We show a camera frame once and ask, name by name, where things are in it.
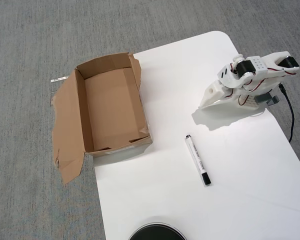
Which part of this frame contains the white slotted gripper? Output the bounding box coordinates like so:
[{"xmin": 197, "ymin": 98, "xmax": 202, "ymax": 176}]
[{"xmin": 199, "ymin": 62, "xmax": 253, "ymax": 109}]

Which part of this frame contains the white marker pen black cap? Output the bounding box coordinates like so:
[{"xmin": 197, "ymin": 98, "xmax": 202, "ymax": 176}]
[{"xmin": 184, "ymin": 134, "xmax": 213, "ymax": 188}]

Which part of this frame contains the open brown cardboard box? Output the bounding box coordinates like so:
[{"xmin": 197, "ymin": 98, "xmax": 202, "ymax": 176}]
[{"xmin": 50, "ymin": 51, "xmax": 154, "ymax": 185}]

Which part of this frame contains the grey table clamp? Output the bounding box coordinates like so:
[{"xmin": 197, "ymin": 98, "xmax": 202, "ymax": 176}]
[{"xmin": 255, "ymin": 92, "xmax": 280, "ymax": 107}]

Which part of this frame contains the black round disc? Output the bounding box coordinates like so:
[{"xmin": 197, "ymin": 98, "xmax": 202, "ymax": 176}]
[{"xmin": 127, "ymin": 216, "xmax": 187, "ymax": 240}]

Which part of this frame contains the black power cable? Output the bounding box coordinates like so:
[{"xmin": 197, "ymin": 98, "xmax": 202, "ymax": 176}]
[{"xmin": 278, "ymin": 83, "xmax": 295, "ymax": 143}]

